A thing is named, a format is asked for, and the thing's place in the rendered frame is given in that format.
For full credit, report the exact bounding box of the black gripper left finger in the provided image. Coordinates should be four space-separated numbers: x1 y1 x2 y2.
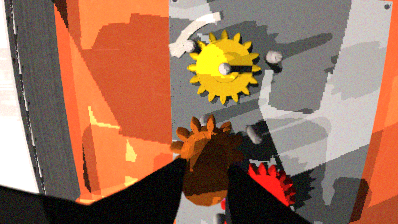
0 158 187 224

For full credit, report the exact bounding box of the yellow gear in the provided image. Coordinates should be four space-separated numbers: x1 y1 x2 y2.
187 30 262 104

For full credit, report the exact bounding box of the white curved arrow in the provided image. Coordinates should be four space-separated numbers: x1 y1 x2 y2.
168 12 220 59

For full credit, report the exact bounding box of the red gear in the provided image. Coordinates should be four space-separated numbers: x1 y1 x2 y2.
246 162 296 210

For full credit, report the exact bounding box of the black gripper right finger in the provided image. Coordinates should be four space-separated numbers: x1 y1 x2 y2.
225 165 312 224

